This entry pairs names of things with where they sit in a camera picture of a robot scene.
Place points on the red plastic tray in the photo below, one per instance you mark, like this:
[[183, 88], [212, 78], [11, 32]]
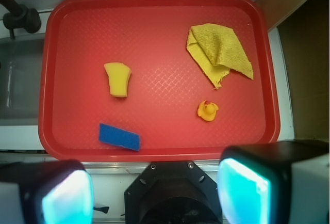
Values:
[[166, 85]]

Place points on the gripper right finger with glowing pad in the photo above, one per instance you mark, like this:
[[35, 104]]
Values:
[[281, 182]]

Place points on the yellow woven cloth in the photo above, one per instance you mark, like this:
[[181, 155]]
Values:
[[217, 50]]

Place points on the yellow sponge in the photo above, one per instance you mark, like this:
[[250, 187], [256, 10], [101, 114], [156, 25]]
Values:
[[118, 78]]

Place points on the dark sink faucet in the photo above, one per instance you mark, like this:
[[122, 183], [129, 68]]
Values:
[[19, 16]]

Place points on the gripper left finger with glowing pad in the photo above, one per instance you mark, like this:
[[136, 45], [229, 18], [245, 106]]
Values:
[[46, 192]]

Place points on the blue sponge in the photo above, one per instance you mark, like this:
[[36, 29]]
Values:
[[118, 137]]

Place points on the yellow rubber duck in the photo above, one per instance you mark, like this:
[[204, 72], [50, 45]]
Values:
[[207, 110]]

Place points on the steel sink basin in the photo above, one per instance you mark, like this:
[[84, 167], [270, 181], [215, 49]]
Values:
[[21, 64]]

